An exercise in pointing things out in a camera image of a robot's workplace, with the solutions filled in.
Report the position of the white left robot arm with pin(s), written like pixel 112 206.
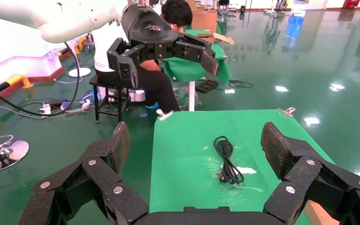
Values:
pixel 59 18

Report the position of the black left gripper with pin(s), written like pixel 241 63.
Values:
pixel 149 28

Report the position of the yellow black guard rail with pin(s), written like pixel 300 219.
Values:
pixel 20 80

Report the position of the red cabinet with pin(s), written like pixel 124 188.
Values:
pixel 350 3

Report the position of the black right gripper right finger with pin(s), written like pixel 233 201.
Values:
pixel 304 170

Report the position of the black floor power strip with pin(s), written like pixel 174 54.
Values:
pixel 207 86

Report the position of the white power strip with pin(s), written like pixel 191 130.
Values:
pixel 45 109

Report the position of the yellow pipe guard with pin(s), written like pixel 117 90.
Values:
pixel 81 42

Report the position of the white table leg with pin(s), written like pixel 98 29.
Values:
pixel 191 96

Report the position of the clear plastic bag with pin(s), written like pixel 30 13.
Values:
pixel 183 97

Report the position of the flat open cardboard box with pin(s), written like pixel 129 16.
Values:
pixel 214 38

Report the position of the seated person white shirt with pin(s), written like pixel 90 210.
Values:
pixel 158 87

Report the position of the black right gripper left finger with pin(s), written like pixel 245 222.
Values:
pixel 102 174

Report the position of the metal binder clip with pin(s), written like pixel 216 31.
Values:
pixel 287 111
pixel 164 115

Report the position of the white round stand base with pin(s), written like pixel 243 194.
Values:
pixel 79 72

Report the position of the chrome bar stool base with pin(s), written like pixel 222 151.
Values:
pixel 12 152

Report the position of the large brown cardboard box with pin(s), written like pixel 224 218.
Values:
pixel 203 21

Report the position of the black square stool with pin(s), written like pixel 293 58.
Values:
pixel 104 83

